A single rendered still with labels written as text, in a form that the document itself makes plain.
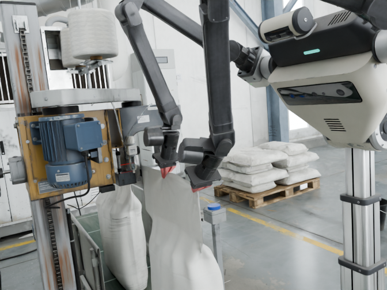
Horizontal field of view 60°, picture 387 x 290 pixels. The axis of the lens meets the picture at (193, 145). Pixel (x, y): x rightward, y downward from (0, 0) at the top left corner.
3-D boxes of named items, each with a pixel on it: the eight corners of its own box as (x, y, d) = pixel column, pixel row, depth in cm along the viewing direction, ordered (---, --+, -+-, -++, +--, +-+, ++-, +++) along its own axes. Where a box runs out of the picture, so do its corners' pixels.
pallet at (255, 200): (320, 187, 462) (319, 177, 460) (255, 209, 399) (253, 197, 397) (276, 178, 532) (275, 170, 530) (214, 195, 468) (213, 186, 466)
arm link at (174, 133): (182, 133, 121) (177, 125, 125) (164, 133, 118) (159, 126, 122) (179, 149, 124) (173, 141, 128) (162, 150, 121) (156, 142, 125)
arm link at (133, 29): (136, -1, 103) (126, 4, 112) (120, 5, 101) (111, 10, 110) (187, 122, 119) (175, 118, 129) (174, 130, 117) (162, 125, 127)
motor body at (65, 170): (98, 184, 118) (88, 113, 114) (51, 193, 110) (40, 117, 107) (87, 177, 131) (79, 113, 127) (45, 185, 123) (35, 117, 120)
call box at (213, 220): (227, 220, 156) (226, 208, 155) (212, 225, 152) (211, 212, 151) (217, 216, 163) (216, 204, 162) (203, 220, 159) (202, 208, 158)
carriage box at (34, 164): (116, 183, 141) (107, 109, 137) (27, 202, 125) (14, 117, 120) (101, 175, 162) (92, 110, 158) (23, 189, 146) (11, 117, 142)
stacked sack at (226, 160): (268, 158, 456) (267, 147, 454) (227, 166, 426) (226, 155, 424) (248, 154, 494) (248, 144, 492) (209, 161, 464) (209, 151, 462)
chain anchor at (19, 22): (30, 31, 124) (27, 14, 123) (14, 31, 122) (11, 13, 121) (29, 33, 127) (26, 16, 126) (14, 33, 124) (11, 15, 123)
